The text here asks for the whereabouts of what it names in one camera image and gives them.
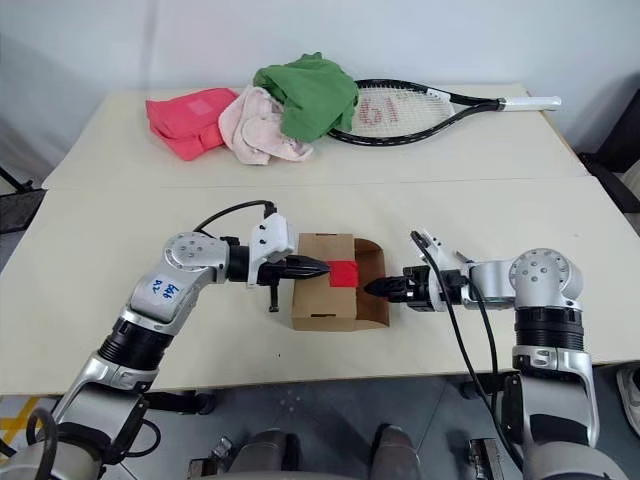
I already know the white shoe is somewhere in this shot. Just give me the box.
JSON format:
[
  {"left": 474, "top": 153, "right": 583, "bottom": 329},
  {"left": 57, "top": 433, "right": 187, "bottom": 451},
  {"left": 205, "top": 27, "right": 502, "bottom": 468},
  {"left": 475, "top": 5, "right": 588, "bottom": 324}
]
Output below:
[{"left": 615, "top": 366, "right": 640, "bottom": 422}]

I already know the metal bracket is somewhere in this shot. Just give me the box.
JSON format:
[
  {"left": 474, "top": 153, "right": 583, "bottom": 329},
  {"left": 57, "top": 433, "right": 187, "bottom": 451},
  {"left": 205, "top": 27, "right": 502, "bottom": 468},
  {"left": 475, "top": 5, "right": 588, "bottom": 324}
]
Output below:
[
  {"left": 188, "top": 435, "right": 234, "bottom": 480},
  {"left": 467, "top": 437, "right": 501, "bottom": 480}
]

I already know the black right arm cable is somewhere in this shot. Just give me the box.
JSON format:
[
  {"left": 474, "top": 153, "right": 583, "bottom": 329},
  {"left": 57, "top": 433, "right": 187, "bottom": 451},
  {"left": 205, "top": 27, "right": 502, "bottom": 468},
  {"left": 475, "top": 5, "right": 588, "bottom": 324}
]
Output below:
[{"left": 409, "top": 230, "right": 526, "bottom": 464}]

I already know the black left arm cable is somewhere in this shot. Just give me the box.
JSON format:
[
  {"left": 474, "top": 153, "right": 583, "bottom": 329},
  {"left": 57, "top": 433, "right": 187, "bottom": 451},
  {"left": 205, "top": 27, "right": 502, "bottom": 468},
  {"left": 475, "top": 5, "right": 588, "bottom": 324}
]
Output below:
[{"left": 192, "top": 199, "right": 279, "bottom": 236}]

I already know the dark rounded shape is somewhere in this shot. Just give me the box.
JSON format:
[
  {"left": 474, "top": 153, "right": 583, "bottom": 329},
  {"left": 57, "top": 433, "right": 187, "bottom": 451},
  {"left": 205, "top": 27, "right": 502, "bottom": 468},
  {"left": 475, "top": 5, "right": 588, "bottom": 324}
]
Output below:
[
  {"left": 232, "top": 430, "right": 301, "bottom": 480},
  {"left": 372, "top": 424, "right": 419, "bottom": 480}
]

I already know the black white tennis racket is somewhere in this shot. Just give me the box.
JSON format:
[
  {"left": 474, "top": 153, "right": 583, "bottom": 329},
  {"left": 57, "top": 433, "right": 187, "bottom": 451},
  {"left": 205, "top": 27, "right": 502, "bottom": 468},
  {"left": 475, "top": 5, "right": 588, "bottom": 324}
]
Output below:
[{"left": 325, "top": 78, "right": 563, "bottom": 149}]

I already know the red folded fabric bag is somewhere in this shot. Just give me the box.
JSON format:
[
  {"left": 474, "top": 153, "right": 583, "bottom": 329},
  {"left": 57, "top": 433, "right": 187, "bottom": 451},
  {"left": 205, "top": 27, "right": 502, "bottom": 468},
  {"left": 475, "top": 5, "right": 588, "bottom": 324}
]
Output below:
[{"left": 145, "top": 87, "right": 240, "bottom": 162}]

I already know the black table leg with caster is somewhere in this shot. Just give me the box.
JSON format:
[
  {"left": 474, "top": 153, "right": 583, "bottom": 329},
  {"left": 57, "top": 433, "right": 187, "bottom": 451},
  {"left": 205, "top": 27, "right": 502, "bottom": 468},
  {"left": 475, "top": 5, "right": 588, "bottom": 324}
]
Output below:
[
  {"left": 459, "top": 372, "right": 519, "bottom": 401},
  {"left": 144, "top": 391, "right": 217, "bottom": 416}
]

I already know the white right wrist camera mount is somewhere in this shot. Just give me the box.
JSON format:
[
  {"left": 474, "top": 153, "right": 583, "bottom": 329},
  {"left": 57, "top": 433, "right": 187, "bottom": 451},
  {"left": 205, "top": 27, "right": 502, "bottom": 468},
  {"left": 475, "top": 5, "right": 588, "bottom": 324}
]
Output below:
[{"left": 410, "top": 228, "right": 474, "bottom": 311}]

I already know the light pink towel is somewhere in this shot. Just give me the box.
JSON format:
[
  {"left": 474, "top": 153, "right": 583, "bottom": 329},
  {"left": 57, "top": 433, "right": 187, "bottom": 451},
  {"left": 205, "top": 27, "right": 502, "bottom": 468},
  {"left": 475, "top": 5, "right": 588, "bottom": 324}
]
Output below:
[{"left": 218, "top": 85, "right": 315, "bottom": 166}]

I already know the red tape strip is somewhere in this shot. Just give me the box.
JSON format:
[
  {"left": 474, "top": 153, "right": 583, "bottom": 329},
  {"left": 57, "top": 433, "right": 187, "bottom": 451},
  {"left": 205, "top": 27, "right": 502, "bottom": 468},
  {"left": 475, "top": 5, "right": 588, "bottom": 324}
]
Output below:
[{"left": 329, "top": 259, "right": 359, "bottom": 290}]

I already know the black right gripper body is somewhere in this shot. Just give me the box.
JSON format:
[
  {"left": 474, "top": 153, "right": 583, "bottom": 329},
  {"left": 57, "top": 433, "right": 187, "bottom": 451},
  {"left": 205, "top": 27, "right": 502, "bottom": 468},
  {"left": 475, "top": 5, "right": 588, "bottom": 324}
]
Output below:
[{"left": 403, "top": 265, "right": 434, "bottom": 312}]

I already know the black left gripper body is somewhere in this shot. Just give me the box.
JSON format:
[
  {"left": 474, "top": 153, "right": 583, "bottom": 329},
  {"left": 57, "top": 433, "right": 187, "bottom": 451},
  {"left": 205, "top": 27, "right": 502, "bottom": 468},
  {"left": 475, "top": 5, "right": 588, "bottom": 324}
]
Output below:
[{"left": 258, "top": 255, "right": 296, "bottom": 314}]

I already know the brown cardboard box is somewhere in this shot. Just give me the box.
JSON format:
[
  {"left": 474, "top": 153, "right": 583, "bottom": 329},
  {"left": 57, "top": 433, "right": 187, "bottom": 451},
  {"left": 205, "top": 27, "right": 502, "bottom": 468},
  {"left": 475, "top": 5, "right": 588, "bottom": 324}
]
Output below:
[{"left": 290, "top": 232, "right": 390, "bottom": 332}]

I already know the green crumpled cloth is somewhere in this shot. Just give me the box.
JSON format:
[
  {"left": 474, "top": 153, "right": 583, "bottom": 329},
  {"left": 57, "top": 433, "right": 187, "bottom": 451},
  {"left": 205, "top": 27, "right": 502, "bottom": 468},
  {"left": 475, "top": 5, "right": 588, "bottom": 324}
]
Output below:
[{"left": 252, "top": 51, "right": 360, "bottom": 141}]

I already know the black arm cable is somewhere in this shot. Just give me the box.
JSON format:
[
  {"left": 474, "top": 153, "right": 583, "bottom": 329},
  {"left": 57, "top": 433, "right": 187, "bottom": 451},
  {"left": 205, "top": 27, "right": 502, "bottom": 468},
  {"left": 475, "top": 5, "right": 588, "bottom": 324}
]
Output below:
[
  {"left": 409, "top": 230, "right": 526, "bottom": 464},
  {"left": 192, "top": 199, "right": 279, "bottom": 236}
]

